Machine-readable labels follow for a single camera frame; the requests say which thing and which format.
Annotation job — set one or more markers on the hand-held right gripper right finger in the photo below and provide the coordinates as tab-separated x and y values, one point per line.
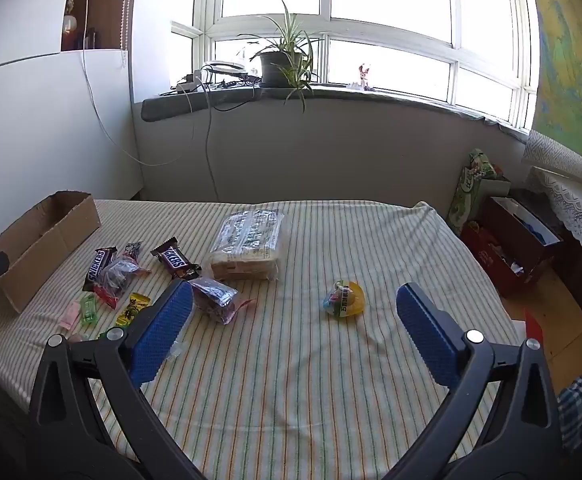
428	332

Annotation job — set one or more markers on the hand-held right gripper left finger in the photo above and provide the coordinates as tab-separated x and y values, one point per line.
163	332

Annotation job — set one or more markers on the brown cardboard box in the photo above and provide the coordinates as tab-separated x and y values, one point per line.
36	255

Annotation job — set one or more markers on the green candy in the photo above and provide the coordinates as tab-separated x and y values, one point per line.
88	307

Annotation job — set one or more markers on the pink candy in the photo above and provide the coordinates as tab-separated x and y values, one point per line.
71	316

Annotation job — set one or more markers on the clear-wrapped bread loaf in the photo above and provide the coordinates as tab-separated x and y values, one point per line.
246	245

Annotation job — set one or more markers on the yellow snack packet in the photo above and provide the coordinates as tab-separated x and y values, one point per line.
131	308

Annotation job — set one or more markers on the clear purple snack packet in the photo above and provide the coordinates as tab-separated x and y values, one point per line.
213	295

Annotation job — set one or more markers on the clear red-ended snack packet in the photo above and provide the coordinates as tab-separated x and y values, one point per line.
118	276

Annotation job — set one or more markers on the brown chocolate bar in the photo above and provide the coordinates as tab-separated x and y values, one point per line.
99	265
173	259

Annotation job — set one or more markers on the small dark candy packet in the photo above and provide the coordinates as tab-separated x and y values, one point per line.
132	250

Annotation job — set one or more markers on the yellow round candy pack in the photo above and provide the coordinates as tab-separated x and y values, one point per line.
345	301

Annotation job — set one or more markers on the red carton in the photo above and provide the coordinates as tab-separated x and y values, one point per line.
486	255

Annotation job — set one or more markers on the striped blanket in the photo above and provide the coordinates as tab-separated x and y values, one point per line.
281	385

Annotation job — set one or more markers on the green printed bag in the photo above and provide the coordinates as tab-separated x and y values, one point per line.
463	190

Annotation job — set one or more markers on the white cabinet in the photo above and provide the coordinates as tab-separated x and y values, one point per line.
36	125

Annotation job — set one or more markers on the blue checked cloth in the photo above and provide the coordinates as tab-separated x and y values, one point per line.
573	410

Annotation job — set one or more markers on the white lace cloth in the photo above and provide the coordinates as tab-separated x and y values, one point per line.
571	195

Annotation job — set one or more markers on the grey windowsill pad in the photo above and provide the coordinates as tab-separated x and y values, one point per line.
171	105

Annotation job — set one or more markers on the white power adapter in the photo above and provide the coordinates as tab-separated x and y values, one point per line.
197	79

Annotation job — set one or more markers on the white round ornament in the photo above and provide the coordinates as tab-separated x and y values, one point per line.
70	22

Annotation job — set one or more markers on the small animal figurine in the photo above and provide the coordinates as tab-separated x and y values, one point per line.
363	77

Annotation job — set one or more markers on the wooden shelf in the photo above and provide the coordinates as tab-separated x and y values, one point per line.
106	5

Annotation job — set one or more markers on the potted spider plant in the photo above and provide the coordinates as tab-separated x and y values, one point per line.
276	67

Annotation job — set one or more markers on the wall map poster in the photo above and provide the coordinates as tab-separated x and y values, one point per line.
566	75

